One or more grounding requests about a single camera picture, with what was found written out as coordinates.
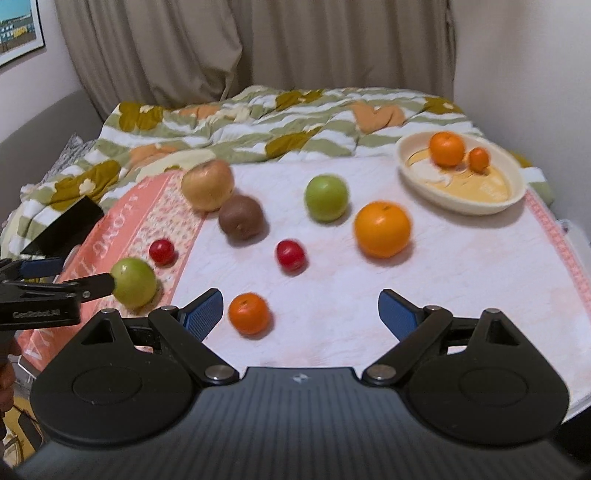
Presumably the brown kiwi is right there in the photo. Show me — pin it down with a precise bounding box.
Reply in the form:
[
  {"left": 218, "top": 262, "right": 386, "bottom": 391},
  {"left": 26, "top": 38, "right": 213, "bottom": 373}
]
[{"left": 218, "top": 195, "right": 265, "bottom": 241}]

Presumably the person's left hand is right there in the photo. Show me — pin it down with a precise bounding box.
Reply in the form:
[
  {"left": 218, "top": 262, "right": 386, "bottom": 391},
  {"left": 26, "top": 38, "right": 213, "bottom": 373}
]
[{"left": 0, "top": 353, "right": 17, "bottom": 418}]

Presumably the yellow brown pear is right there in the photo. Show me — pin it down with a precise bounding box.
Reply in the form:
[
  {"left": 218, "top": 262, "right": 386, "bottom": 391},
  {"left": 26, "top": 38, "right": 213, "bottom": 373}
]
[{"left": 181, "top": 160, "right": 235, "bottom": 212}]

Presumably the medium orange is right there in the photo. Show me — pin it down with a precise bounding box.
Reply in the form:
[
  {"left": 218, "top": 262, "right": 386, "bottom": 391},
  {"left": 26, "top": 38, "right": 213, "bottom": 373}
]
[
  {"left": 429, "top": 131, "right": 465, "bottom": 168},
  {"left": 228, "top": 293, "right": 271, "bottom": 335}
]

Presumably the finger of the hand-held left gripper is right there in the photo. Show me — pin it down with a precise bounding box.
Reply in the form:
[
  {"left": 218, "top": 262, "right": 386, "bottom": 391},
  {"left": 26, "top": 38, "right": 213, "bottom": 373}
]
[
  {"left": 0, "top": 257, "right": 65, "bottom": 280},
  {"left": 0, "top": 273, "right": 115, "bottom": 303}
]

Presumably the pink floral towel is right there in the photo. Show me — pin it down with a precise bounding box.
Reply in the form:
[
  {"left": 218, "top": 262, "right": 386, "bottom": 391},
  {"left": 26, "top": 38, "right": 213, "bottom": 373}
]
[{"left": 14, "top": 154, "right": 591, "bottom": 416}]

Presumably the green striped floral quilt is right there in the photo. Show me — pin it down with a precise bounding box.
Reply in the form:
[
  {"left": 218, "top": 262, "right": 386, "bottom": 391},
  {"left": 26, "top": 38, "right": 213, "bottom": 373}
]
[{"left": 0, "top": 85, "right": 555, "bottom": 259}]

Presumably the grey upholstered headboard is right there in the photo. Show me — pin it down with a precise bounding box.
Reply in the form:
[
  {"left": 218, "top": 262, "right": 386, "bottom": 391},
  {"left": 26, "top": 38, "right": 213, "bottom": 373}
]
[{"left": 0, "top": 88, "right": 105, "bottom": 195}]

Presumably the cream oval bowl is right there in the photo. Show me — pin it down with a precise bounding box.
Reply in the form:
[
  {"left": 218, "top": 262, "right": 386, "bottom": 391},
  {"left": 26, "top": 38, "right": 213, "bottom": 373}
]
[{"left": 397, "top": 131, "right": 527, "bottom": 216}]

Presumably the red cherry tomato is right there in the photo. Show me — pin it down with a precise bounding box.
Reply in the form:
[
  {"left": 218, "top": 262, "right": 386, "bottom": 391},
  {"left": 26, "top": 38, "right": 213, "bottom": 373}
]
[
  {"left": 149, "top": 239, "right": 176, "bottom": 266},
  {"left": 276, "top": 240, "right": 306, "bottom": 271}
]

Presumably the wall poster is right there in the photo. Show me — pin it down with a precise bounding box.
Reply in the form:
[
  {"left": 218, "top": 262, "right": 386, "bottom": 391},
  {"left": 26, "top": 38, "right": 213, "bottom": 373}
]
[{"left": 0, "top": 0, "right": 46, "bottom": 68}]

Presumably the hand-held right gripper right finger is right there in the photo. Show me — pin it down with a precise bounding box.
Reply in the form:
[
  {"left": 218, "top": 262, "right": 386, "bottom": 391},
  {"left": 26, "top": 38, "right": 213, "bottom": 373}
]
[{"left": 361, "top": 288, "right": 523, "bottom": 386}]

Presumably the large orange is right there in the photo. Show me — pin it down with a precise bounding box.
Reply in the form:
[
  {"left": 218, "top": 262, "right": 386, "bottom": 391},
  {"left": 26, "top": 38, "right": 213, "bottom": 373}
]
[{"left": 354, "top": 202, "right": 411, "bottom": 259}]

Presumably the green apple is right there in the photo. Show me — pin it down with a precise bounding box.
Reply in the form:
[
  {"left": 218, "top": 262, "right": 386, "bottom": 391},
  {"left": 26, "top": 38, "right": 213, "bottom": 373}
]
[
  {"left": 305, "top": 174, "right": 348, "bottom": 222},
  {"left": 112, "top": 257, "right": 158, "bottom": 309}
]

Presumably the grey dotted cloth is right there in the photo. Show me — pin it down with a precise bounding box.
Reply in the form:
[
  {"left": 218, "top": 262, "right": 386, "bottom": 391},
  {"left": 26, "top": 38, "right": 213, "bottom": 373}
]
[{"left": 44, "top": 133, "right": 96, "bottom": 182}]

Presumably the beige curtain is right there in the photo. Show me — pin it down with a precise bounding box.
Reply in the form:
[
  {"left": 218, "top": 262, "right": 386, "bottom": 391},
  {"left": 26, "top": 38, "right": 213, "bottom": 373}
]
[{"left": 54, "top": 0, "right": 455, "bottom": 123}]

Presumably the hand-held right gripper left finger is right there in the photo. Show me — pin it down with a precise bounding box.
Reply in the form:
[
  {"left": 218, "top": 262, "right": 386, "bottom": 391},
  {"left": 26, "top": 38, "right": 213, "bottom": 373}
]
[{"left": 76, "top": 288, "right": 241, "bottom": 386}]

